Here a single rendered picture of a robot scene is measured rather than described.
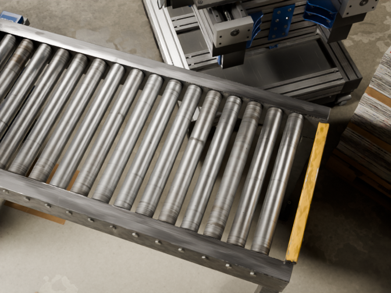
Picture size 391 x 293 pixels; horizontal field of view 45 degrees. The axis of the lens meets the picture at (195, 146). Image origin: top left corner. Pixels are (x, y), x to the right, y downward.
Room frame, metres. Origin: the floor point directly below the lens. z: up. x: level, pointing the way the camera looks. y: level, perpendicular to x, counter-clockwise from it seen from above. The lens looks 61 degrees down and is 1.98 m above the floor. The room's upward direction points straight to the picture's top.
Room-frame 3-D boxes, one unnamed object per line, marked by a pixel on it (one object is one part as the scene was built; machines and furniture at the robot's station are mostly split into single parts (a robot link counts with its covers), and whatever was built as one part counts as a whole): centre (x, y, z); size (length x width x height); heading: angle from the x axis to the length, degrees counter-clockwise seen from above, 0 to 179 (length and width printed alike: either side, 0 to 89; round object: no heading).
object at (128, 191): (0.67, 0.13, 0.77); 0.47 x 0.05 x 0.05; 161
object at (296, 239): (0.51, -0.31, 0.81); 0.43 x 0.03 x 0.02; 161
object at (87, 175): (0.71, 0.26, 0.77); 0.47 x 0.05 x 0.05; 161
